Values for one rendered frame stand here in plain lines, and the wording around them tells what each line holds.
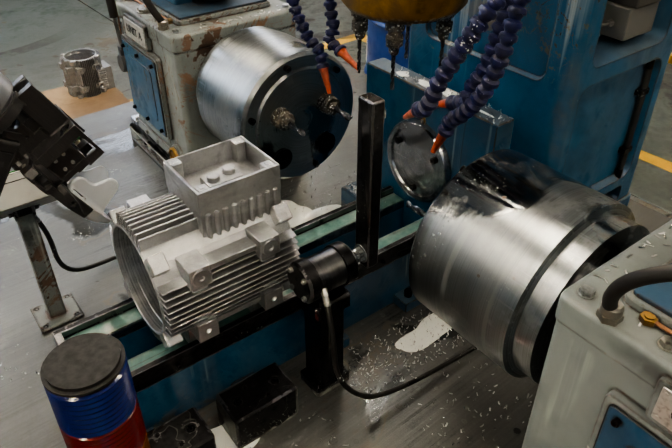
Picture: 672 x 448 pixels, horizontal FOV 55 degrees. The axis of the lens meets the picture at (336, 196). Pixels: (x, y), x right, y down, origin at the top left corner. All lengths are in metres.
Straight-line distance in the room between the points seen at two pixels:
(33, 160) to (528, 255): 0.56
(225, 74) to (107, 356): 0.75
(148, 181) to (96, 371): 1.03
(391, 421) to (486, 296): 0.29
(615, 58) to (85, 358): 0.88
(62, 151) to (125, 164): 0.79
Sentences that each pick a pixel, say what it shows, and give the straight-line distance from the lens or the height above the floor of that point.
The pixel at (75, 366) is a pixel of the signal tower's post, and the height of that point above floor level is 1.22.
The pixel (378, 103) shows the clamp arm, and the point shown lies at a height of 1.25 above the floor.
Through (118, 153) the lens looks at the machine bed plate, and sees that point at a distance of 1.64.
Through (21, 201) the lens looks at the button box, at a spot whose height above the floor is 1.05.
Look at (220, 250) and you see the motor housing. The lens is 0.84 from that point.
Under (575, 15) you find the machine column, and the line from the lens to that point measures 1.00.
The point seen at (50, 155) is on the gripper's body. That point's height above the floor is 1.21.
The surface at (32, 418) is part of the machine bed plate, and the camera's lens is 1.07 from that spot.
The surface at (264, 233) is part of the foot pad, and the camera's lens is 0.84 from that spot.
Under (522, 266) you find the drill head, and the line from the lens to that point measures 0.74.
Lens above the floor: 1.58
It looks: 34 degrees down
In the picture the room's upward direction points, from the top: straight up
